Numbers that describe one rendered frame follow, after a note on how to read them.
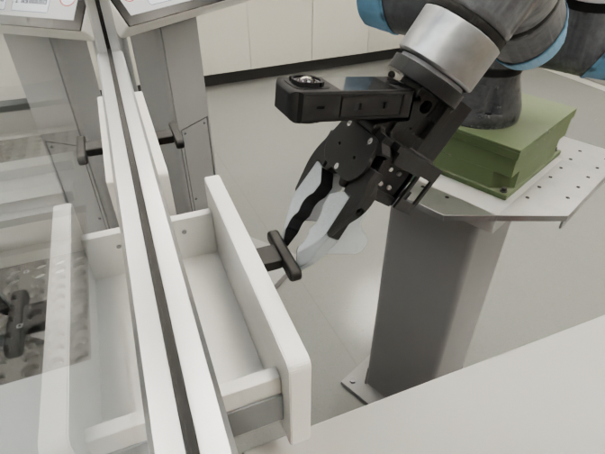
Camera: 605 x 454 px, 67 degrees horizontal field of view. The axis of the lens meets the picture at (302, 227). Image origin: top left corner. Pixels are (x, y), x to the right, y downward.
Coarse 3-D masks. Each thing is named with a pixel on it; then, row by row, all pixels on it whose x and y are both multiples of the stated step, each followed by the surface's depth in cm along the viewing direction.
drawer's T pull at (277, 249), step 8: (272, 232) 48; (272, 240) 47; (280, 240) 47; (264, 248) 46; (272, 248) 46; (280, 248) 46; (264, 256) 45; (272, 256) 45; (280, 256) 45; (288, 256) 45; (264, 264) 44; (272, 264) 44; (280, 264) 44; (288, 264) 44; (296, 264) 44; (288, 272) 43; (296, 272) 43; (296, 280) 43
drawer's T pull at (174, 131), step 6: (168, 126) 70; (174, 126) 68; (156, 132) 67; (162, 132) 67; (168, 132) 67; (174, 132) 67; (162, 138) 66; (168, 138) 66; (174, 138) 66; (180, 138) 65; (162, 144) 66; (180, 144) 65
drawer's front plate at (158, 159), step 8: (136, 96) 74; (144, 104) 71; (144, 112) 69; (144, 120) 66; (152, 128) 64; (152, 136) 62; (152, 144) 60; (152, 152) 58; (160, 152) 58; (160, 160) 57; (160, 168) 55; (160, 176) 55; (168, 176) 55; (168, 184) 56; (168, 192) 56; (168, 200) 57; (168, 208) 58
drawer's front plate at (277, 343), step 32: (224, 192) 51; (224, 224) 46; (224, 256) 52; (256, 256) 42; (256, 288) 39; (256, 320) 41; (288, 320) 36; (288, 352) 33; (288, 384) 34; (288, 416) 37
